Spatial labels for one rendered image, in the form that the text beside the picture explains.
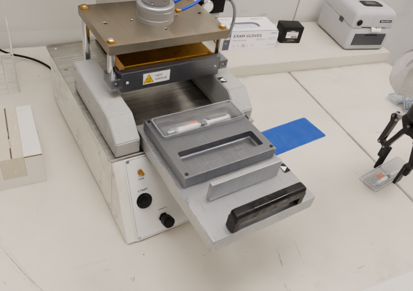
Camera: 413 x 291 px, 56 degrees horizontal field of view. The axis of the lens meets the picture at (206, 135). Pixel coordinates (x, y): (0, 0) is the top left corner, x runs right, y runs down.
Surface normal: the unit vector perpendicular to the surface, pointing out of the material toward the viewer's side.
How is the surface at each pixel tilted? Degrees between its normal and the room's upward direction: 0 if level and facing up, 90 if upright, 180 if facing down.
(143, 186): 65
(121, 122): 40
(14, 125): 1
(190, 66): 90
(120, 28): 0
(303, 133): 0
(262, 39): 90
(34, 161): 90
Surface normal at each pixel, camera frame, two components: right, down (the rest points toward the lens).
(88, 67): 0.15, -0.75
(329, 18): -0.95, 0.08
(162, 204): 0.53, 0.25
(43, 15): 0.38, 0.65
